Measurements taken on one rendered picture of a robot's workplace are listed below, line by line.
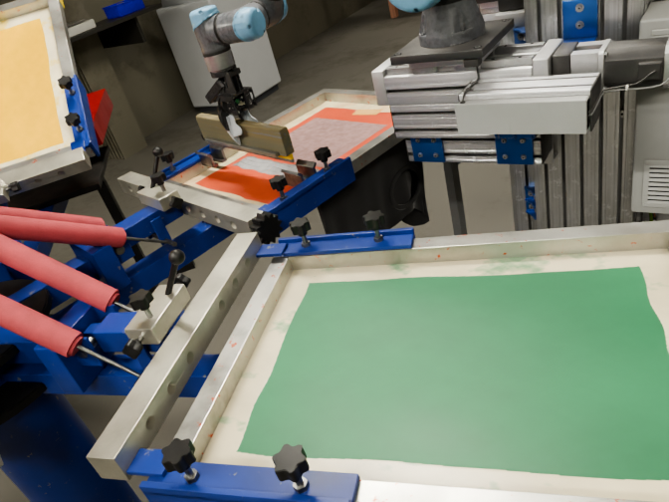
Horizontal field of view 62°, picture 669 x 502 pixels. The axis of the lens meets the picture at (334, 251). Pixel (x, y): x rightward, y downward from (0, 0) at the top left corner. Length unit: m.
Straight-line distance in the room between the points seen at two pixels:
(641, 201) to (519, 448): 0.91
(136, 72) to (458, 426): 5.66
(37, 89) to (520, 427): 1.86
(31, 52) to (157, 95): 4.06
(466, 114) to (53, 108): 1.38
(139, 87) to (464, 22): 5.09
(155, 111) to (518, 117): 5.34
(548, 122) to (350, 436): 0.73
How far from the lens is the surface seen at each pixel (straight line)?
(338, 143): 1.78
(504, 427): 0.82
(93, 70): 5.62
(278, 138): 1.49
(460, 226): 2.34
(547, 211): 1.71
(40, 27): 2.41
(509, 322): 0.97
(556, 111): 1.20
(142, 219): 1.50
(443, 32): 1.35
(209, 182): 1.80
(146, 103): 6.24
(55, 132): 2.03
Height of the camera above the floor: 1.60
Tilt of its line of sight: 32 degrees down
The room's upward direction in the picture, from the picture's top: 16 degrees counter-clockwise
